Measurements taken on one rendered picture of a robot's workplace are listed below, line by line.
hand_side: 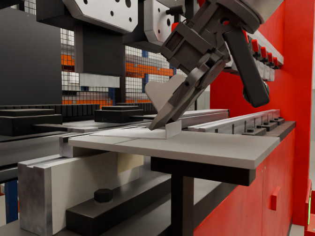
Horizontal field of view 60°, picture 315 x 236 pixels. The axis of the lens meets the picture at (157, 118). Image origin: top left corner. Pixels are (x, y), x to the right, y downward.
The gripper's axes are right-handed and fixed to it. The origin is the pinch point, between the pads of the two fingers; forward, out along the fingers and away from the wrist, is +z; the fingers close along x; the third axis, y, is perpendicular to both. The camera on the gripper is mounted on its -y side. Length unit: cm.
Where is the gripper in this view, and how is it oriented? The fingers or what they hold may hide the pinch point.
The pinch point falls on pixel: (164, 124)
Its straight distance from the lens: 43.8
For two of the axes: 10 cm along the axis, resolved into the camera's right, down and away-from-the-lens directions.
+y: -7.2, -6.6, 2.1
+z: -6.1, 7.5, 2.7
